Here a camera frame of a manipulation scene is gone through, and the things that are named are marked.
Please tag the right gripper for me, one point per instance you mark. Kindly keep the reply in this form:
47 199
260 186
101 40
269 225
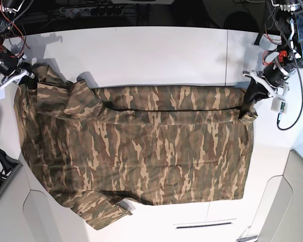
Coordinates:
16 69

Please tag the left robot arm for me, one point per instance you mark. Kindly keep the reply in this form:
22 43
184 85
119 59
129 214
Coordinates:
287 57

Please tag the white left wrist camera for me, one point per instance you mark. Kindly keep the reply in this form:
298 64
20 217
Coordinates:
279 105

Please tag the camouflage T-shirt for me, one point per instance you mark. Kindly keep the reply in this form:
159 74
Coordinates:
157 145

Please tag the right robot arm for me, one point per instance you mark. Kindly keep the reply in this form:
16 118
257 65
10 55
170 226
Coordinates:
10 12

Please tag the black round stool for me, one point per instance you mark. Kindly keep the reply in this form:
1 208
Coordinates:
241 21

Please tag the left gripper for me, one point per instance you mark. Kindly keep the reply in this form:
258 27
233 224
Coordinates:
265 84

